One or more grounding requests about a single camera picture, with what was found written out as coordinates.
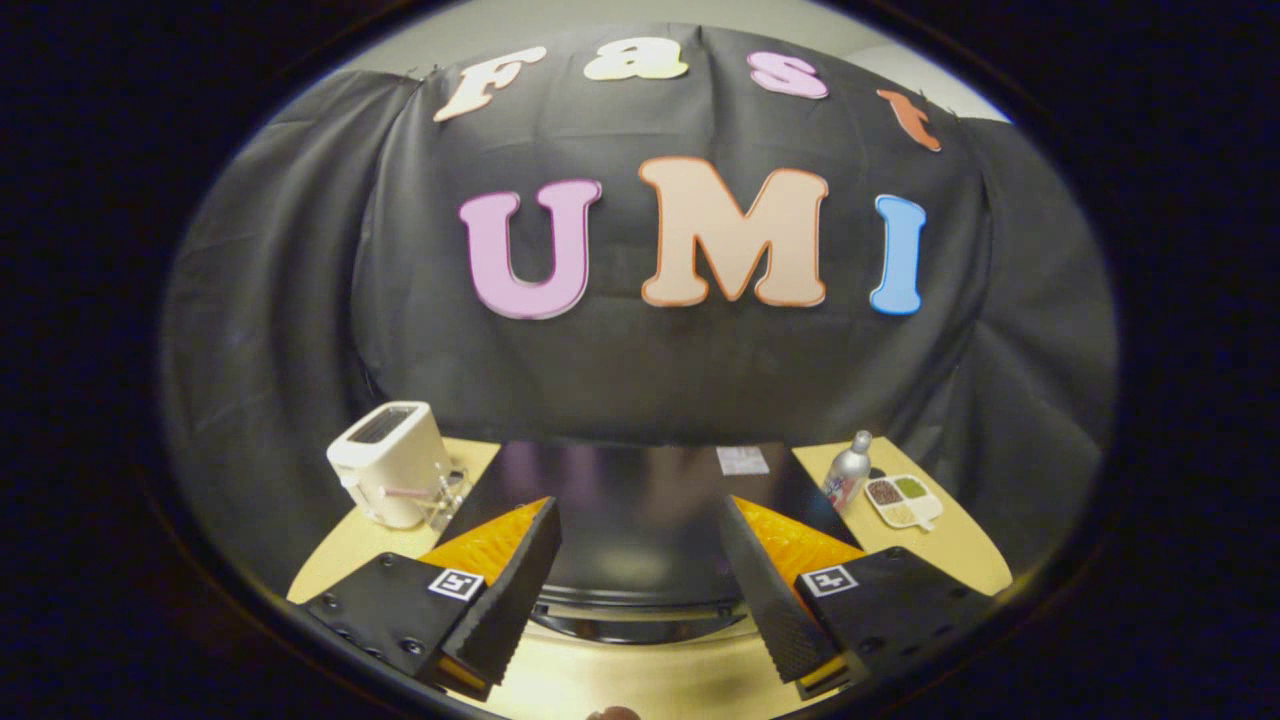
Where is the silver spray bottle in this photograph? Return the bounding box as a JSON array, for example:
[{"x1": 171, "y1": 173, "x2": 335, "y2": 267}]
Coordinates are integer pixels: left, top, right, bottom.
[{"x1": 821, "y1": 430, "x2": 873, "y2": 515}]

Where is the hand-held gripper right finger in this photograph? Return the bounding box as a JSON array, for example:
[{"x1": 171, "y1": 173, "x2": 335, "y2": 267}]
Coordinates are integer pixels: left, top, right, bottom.
[{"x1": 718, "y1": 494, "x2": 991, "y2": 701}]

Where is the black backdrop cloth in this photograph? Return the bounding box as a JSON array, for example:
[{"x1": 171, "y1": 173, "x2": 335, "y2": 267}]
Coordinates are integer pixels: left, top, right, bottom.
[{"x1": 160, "y1": 22, "x2": 1119, "y2": 596}]

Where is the black toaster oven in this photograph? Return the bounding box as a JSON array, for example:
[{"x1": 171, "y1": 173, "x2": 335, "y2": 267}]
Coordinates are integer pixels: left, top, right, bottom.
[{"x1": 437, "y1": 440, "x2": 863, "y2": 646}]

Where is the clear plastic holder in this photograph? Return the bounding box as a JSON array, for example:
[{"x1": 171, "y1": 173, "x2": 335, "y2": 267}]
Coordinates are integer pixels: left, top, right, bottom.
[{"x1": 432, "y1": 462, "x2": 472, "y2": 531}]

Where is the white divided seasoning dish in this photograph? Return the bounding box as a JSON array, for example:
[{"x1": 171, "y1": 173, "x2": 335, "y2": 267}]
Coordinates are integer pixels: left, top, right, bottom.
[{"x1": 864, "y1": 473, "x2": 944, "y2": 532}]

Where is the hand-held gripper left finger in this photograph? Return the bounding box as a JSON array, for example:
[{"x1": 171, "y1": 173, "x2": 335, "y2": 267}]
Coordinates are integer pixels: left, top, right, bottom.
[{"x1": 298, "y1": 497, "x2": 563, "y2": 701}]

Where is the white pop-up toaster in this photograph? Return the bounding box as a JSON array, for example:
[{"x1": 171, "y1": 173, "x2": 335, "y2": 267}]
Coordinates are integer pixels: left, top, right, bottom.
[{"x1": 326, "y1": 401, "x2": 453, "y2": 530}]

